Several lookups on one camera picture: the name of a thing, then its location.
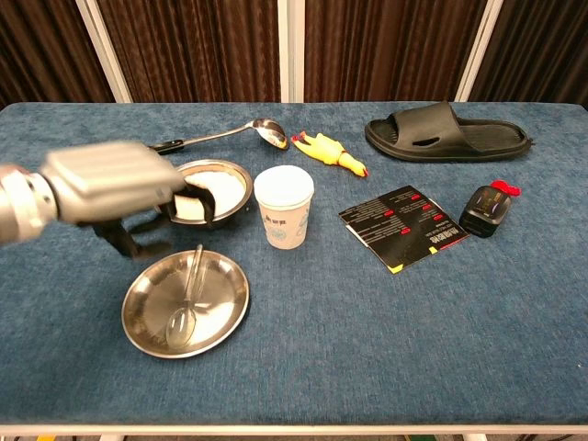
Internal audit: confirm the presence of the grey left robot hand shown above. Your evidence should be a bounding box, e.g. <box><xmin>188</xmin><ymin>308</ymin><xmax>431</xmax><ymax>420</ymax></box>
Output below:
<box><xmin>39</xmin><ymin>140</ymin><xmax>217</xmax><ymax>261</ymax></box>

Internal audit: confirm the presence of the small spoon with dark handle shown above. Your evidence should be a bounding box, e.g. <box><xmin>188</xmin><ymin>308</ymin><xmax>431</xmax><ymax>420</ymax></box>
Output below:
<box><xmin>164</xmin><ymin>243</ymin><xmax>204</xmax><ymax>346</ymax></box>

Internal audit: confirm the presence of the small black electronic device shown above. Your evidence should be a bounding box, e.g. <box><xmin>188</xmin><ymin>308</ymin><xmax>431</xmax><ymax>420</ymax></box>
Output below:
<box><xmin>458</xmin><ymin>186</ymin><xmax>513</xmax><ymax>240</ymax></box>

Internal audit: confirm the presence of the black printed leaflet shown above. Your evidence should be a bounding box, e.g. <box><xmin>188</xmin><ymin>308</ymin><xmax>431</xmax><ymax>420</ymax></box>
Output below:
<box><xmin>338</xmin><ymin>185</ymin><xmax>470</xmax><ymax>276</ymax></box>

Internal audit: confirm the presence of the blue fabric table cover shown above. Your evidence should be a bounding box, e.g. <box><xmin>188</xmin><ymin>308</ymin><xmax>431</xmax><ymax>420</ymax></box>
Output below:
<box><xmin>0</xmin><ymin>101</ymin><xmax>588</xmax><ymax>429</ymax></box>

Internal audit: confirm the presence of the yellow rubber chicken toy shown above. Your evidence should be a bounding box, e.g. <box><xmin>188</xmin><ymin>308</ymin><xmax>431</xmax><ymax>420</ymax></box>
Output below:
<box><xmin>290</xmin><ymin>130</ymin><xmax>370</xmax><ymax>179</ymax></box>

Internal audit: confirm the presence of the black rubber slipper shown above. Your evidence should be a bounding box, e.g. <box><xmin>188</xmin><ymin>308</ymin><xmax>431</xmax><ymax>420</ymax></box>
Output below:
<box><xmin>364</xmin><ymin>100</ymin><xmax>537</xmax><ymax>164</ymax></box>

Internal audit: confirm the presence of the white rice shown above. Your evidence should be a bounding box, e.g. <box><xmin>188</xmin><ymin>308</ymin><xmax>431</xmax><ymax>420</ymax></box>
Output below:
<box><xmin>175</xmin><ymin>169</ymin><xmax>247</xmax><ymax>220</ymax></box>

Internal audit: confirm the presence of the stainless steel bowl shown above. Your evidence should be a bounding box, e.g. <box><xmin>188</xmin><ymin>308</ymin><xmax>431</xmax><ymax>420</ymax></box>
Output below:
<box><xmin>158</xmin><ymin>158</ymin><xmax>254</xmax><ymax>232</ymax></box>

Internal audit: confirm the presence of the white printed paper cup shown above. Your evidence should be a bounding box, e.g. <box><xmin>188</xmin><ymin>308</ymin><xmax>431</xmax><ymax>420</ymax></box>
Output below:
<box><xmin>253</xmin><ymin>164</ymin><xmax>316</xmax><ymax>251</ymax></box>

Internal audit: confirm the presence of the white partition post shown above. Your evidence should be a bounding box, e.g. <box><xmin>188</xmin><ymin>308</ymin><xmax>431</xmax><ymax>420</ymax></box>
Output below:
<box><xmin>75</xmin><ymin>0</ymin><xmax>133</xmax><ymax>104</ymax></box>
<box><xmin>455</xmin><ymin>0</ymin><xmax>504</xmax><ymax>103</ymax></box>
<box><xmin>277</xmin><ymin>0</ymin><xmax>307</xmax><ymax>104</ymax></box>

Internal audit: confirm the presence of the steel ladle with black handle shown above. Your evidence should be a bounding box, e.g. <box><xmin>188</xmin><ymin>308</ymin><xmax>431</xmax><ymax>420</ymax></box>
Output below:
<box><xmin>147</xmin><ymin>118</ymin><xmax>290</xmax><ymax>154</ymax></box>

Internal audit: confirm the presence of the round stainless steel plate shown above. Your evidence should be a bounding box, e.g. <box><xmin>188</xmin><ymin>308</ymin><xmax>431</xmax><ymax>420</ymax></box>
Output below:
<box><xmin>120</xmin><ymin>249</ymin><xmax>251</xmax><ymax>359</ymax></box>

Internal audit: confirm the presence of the dark brown pleated curtain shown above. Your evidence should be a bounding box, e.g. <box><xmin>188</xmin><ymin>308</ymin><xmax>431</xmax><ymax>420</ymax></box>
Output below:
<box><xmin>96</xmin><ymin>0</ymin><xmax>282</xmax><ymax>104</ymax></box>
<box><xmin>0</xmin><ymin>0</ymin><xmax>115</xmax><ymax>110</ymax></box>
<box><xmin>303</xmin><ymin>0</ymin><xmax>489</xmax><ymax>104</ymax></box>
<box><xmin>469</xmin><ymin>0</ymin><xmax>588</xmax><ymax>109</ymax></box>

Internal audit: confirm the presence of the white table frame edge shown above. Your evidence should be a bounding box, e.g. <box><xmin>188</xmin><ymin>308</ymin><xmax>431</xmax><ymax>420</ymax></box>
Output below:
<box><xmin>0</xmin><ymin>424</ymin><xmax>588</xmax><ymax>441</ymax></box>

